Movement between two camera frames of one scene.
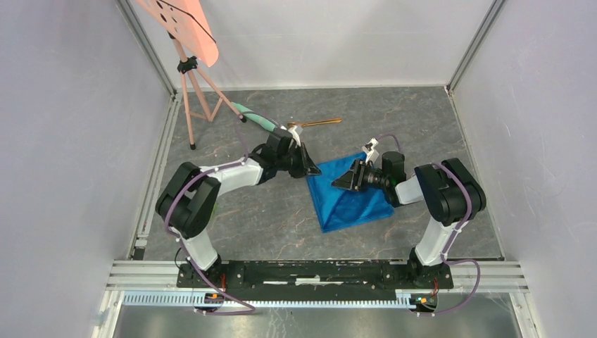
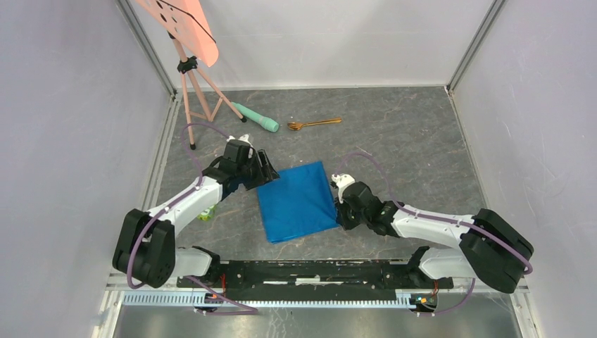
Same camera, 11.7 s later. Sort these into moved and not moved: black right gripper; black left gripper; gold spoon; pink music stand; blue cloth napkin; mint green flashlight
Moved: blue cloth napkin; black right gripper; black left gripper
Not moved: pink music stand; mint green flashlight; gold spoon
